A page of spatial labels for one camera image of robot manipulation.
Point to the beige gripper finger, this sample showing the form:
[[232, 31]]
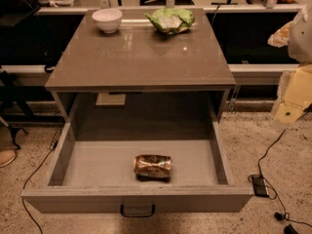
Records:
[[294, 94]]

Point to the tan shoe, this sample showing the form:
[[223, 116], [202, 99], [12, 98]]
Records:
[[7, 157]]

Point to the crushed orange soda can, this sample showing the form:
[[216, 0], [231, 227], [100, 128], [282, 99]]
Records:
[[153, 166]]

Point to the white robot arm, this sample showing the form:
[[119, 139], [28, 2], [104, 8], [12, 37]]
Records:
[[300, 39]]

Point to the black power adapter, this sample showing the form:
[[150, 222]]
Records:
[[259, 186]]

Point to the open grey top drawer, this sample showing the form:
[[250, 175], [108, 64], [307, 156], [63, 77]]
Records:
[[98, 177]]

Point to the black drawer handle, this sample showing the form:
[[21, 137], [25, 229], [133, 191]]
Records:
[[133, 212]]

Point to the black chair base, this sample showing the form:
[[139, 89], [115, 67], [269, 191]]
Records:
[[14, 107]]

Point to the white ceramic bowl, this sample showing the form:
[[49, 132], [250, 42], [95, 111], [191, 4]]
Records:
[[107, 20]]

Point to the green chip bag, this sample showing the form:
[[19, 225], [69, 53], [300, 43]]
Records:
[[171, 21]]

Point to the grey cabinet with glossy top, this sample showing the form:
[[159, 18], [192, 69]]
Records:
[[141, 84]]

